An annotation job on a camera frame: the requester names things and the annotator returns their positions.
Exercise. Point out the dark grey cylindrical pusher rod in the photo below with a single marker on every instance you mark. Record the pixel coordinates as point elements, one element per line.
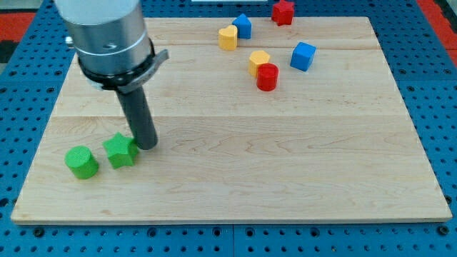
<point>138,116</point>

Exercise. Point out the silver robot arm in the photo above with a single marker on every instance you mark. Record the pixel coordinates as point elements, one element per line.
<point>115,53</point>

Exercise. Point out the green star block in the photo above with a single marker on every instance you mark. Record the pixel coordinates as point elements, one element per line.
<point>120,150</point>

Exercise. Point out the green cylinder block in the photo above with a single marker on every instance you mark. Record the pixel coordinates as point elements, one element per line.
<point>81,162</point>

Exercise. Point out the yellow heart block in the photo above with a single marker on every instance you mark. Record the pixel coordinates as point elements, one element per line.
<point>228,38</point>

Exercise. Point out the wooden board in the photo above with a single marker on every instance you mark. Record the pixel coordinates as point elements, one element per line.
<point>334,144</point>

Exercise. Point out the yellow hexagon block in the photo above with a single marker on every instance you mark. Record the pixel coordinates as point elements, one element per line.
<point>256,59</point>

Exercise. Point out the blue pentagon block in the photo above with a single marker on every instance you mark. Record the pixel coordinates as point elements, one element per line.
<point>243,25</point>

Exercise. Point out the red cylinder block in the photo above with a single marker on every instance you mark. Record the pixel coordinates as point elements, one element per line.
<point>267,77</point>

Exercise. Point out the red star block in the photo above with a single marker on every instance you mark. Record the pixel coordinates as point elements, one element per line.
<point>283,12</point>

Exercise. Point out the blue cube block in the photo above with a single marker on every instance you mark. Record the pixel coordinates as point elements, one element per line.
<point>302,56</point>

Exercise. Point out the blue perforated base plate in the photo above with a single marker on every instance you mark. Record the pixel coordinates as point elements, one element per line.
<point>421,65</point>

